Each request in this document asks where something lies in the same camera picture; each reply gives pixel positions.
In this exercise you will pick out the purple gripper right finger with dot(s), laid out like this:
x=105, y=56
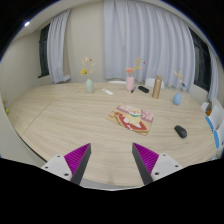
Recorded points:
x=153, y=166

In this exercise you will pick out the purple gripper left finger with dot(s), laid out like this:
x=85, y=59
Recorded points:
x=71, y=166

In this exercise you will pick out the cartoon dog mouse pad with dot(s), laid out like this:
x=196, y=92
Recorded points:
x=132, y=118

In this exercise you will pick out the black computer mouse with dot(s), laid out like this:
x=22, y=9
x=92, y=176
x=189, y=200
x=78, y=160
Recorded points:
x=180, y=131

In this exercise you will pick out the white remote control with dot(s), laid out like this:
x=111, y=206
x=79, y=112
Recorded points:
x=108, y=92

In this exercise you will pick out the white chair behind thermos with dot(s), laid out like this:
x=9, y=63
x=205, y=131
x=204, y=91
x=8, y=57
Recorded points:
x=150, y=82

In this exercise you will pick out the pink vase with flowers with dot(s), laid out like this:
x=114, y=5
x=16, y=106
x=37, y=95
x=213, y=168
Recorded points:
x=130, y=73

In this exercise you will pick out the gold thermos bottle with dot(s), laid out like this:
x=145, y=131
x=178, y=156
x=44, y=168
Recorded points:
x=157, y=86

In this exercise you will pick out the blue white chair right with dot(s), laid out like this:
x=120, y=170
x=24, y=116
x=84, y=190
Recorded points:
x=216, y=123

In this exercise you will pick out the white chair far side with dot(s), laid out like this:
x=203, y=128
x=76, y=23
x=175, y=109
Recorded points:
x=117, y=82

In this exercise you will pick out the green vase with flowers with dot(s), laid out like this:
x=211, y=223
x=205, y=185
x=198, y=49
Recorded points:
x=87, y=69

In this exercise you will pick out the small vase far left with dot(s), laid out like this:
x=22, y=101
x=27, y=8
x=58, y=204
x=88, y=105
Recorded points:
x=5, y=104

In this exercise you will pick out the white curtain right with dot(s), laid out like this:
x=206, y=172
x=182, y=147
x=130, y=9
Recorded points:
x=213, y=91

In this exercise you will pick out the white curtain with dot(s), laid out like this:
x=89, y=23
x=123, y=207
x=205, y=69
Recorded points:
x=213, y=91
x=138, y=33
x=55, y=46

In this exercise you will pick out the dark window right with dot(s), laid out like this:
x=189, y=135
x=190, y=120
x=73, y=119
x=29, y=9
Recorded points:
x=202, y=63

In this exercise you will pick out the dark window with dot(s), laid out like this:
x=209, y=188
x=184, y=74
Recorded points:
x=202, y=63
x=43, y=51

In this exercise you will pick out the white curtain centre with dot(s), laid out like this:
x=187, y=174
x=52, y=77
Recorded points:
x=138, y=33

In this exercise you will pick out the dark window left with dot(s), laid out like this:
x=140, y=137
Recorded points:
x=43, y=51

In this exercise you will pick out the white curtain left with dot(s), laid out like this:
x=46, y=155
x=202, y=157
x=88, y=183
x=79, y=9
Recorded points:
x=55, y=46

